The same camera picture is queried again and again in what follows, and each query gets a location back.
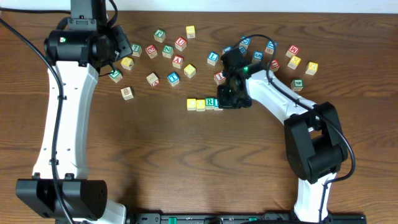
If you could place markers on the yellow X block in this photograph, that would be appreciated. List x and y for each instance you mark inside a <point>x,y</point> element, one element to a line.
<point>294,62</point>

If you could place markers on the green 4 block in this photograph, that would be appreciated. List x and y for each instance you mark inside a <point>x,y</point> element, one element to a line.
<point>297,84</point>

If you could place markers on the blue 2 block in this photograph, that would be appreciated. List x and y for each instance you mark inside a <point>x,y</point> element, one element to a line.
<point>226,49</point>

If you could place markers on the red M block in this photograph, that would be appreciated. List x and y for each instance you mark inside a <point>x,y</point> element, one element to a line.
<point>291,51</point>

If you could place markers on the green 7 block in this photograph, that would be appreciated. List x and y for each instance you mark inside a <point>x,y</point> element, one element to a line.
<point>136,50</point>

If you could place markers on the blue P block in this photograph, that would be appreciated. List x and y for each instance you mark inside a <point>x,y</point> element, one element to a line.
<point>243,50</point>

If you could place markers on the yellow S block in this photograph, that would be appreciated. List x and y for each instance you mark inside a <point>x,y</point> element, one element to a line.
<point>191,33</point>

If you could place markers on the blue D block upper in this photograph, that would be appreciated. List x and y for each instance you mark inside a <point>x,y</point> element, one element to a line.
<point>245,41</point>

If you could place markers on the blue 5 block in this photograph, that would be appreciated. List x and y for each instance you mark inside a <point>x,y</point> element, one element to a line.
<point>257,56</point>

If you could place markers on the yellow C block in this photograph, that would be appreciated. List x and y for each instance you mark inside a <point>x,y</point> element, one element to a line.
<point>191,104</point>

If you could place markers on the green R block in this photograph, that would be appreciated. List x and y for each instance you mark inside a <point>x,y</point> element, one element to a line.
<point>209,103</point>

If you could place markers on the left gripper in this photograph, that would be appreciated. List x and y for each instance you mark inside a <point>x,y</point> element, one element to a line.
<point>122,43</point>

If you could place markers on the blue d block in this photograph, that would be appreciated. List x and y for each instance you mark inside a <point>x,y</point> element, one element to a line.
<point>245,41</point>
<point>270,48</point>

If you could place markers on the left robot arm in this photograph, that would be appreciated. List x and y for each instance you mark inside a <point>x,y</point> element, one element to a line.
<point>74,52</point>

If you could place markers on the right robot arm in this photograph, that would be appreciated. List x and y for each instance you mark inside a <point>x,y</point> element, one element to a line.
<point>315,145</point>

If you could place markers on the yellow O block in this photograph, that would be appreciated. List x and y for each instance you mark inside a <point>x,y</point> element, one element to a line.
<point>200,105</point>

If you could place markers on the plain red-edged block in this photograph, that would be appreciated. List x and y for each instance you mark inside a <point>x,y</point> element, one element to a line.
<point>153,79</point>

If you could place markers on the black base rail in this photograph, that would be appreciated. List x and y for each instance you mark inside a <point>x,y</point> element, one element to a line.
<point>156,218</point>

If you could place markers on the green V block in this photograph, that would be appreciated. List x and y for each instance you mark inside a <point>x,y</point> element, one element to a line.
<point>115,75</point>

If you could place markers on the red I block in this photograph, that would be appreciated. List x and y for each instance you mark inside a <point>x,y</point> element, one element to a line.
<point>219,78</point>

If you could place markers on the green Z block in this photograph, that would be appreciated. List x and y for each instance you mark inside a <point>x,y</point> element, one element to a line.
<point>167,51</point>

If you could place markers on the blue T block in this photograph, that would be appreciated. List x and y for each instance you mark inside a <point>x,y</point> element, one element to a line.
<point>173,79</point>

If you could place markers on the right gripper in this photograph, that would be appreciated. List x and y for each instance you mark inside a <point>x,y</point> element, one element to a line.
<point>232,100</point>

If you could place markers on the blue l block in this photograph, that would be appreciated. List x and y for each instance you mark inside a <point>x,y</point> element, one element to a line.
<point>217,106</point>
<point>212,58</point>

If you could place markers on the red U block left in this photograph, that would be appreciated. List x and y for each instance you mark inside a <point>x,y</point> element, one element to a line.
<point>180,44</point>

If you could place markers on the yellow block far left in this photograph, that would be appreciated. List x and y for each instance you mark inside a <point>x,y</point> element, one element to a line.
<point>127,63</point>

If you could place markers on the red E block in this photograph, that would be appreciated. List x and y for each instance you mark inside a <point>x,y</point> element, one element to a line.
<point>151,51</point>

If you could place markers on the blue D block right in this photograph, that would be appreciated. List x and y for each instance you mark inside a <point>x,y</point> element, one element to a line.
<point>270,48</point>

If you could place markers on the plain wooden picture block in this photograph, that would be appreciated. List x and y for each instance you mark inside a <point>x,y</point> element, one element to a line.
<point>127,93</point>

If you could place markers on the red A block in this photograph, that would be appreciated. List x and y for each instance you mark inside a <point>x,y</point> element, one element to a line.
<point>177,61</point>

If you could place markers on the yellow block centre left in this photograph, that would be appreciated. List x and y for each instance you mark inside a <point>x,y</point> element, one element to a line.
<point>190,71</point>

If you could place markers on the red u block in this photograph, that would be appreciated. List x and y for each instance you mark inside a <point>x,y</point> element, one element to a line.
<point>180,44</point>
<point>274,65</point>

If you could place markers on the green J block top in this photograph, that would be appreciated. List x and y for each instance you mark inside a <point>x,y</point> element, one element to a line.
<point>159,35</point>

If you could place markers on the yellow G block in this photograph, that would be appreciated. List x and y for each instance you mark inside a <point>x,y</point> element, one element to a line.
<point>311,68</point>

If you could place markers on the red U block right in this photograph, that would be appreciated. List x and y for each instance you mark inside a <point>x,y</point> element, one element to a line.
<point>274,65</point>

